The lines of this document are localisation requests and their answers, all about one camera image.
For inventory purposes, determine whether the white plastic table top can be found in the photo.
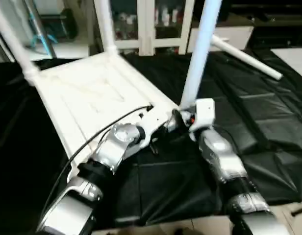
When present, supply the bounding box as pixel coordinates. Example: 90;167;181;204
25;49;183;162

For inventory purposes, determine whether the white plastic table leg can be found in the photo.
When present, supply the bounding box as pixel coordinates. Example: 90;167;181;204
178;0;223;116
95;0;118;55
0;5;41;84
210;34;283;81

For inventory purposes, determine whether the teal plastic object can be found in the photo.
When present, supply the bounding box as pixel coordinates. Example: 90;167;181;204
28;10;56;49

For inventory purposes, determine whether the black work mat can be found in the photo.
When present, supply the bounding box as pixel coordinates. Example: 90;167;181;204
0;49;302;231

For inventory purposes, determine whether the white drawer unit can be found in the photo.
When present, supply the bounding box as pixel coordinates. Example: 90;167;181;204
188;24;254;53

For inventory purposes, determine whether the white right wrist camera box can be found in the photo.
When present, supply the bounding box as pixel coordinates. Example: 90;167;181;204
188;98;216;141

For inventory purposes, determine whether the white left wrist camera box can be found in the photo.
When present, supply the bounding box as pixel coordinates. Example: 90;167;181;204
136;105;174;147

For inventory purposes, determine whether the grey metal pole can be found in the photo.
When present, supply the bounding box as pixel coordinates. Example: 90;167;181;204
26;0;57;59

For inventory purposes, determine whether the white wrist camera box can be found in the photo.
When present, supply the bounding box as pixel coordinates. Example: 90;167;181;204
188;98;216;141
136;105;174;147

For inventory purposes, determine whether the white glass door cabinet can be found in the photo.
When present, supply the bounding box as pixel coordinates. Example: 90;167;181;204
92;0;196;57

